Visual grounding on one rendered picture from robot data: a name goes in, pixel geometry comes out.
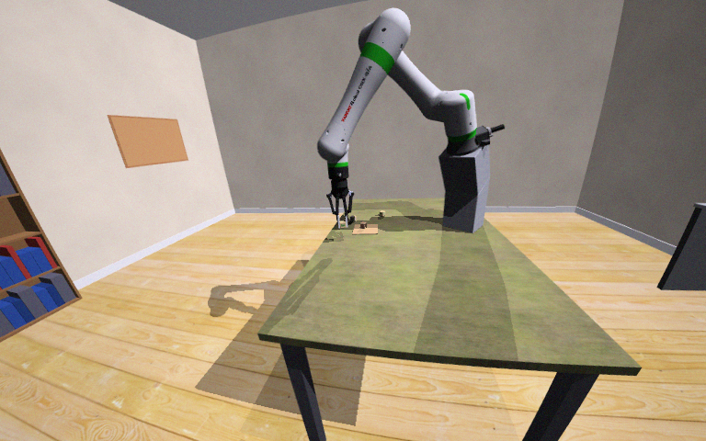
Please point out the tan square mat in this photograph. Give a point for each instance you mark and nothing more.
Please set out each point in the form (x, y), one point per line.
(371, 229)

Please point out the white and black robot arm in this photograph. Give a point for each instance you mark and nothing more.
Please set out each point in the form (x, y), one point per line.
(385, 40)

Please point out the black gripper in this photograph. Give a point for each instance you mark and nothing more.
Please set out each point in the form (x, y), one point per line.
(340, 190)

